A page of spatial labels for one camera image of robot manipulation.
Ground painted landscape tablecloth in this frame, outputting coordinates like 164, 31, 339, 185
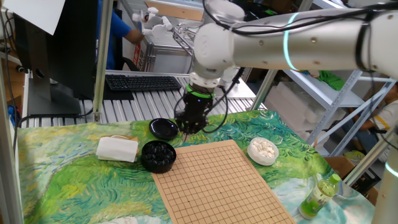
17, 109, 377, 224

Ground black power cable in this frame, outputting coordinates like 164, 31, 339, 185
12, 107, 94, 150

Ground black bowl lid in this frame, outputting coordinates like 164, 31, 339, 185
148, 118, 180, 140

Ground grey metal shelf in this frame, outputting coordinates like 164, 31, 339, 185
281, 0, 398, 156

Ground aluminium frame post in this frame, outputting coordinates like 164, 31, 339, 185
0, 62, 24, 224
92, 0, 114, 123
250, 0, 314, 111
343, 127, 396, 187

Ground red white sign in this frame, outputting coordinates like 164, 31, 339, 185
132, 39, 142, 68

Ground green tea bottle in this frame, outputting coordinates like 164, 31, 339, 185
297, 173, 341, 221

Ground person in blue shirt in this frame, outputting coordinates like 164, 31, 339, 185
96, 0, 133, 71

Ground person in white shirt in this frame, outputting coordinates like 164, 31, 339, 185
346, 82, 398, 162

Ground brown board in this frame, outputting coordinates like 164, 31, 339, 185
144, 1, 205, 22

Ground black office chair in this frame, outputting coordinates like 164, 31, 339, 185
111, 9, 140, 72

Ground black monitor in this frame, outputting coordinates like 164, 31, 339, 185
12, 0, 99, 116

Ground white foam blocks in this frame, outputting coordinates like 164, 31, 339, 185
264, 81, 348, 141

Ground white bowl of white stones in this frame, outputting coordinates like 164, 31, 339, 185
247, 136, 280, 167

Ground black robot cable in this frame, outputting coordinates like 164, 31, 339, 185
172, 0, 398, 134

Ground black desk mat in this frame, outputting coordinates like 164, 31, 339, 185
102, 81, 135, 101

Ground aluminium workbench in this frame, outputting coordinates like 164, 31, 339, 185
119, 0, 200, 75

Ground white haptic control device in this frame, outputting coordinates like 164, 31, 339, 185
132, 6, 257, 100

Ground black keyboard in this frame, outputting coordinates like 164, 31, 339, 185
104, 74, 182, 92

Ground cardboard box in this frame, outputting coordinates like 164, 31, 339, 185
323, 155, 379, 206

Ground black bowl of black stones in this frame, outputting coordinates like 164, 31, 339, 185
141, 139, 177, 174

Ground tan go board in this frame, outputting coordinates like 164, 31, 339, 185
151, 139, 296, 224

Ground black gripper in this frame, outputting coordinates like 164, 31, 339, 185
174, 92, 215, 142

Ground black plastic crate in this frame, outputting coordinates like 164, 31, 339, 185
351, 167, 382, 197

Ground bare forearm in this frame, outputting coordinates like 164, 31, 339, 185
124, 28, 146, 44

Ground green cloth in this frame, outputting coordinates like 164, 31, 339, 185
317, 70, 346, 91

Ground white paper sheet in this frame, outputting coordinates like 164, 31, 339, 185
2, 0, 66, 35

